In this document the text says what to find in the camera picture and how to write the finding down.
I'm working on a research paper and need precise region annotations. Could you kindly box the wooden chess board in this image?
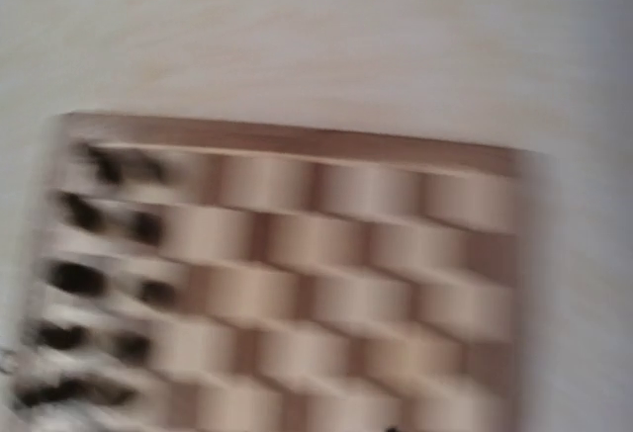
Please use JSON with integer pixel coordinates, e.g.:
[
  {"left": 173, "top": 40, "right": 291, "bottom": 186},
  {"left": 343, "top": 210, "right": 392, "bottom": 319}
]
[{"left": 6, "top": 113, "right": 532, "bottom": 431}]

